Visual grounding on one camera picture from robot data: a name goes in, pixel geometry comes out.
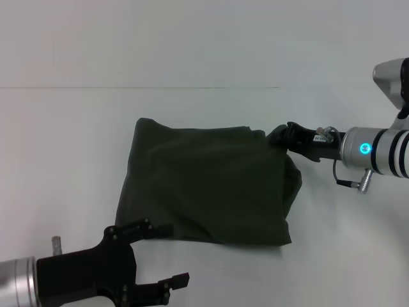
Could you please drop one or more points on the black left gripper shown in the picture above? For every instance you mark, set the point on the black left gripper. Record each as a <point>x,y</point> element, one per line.
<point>86,275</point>

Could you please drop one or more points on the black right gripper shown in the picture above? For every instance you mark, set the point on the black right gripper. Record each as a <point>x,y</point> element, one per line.
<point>316,144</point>

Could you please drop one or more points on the dark green t-shirt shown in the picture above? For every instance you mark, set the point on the dark green t-shirt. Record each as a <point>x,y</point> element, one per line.
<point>207,185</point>

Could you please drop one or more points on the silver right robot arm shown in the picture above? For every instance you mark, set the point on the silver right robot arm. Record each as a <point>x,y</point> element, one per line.
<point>380,144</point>

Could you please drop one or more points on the silver right gripper knob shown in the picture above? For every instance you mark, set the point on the silver right gripper knob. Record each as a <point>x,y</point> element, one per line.
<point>323,131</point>

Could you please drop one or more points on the silver gripper knob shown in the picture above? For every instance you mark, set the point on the silver gripper knob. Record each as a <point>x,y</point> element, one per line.
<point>323,131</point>
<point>57,244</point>

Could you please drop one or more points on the silver left gripper knob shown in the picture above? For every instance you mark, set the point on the silver left gripper knob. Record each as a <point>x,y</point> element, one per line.
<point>57,244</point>

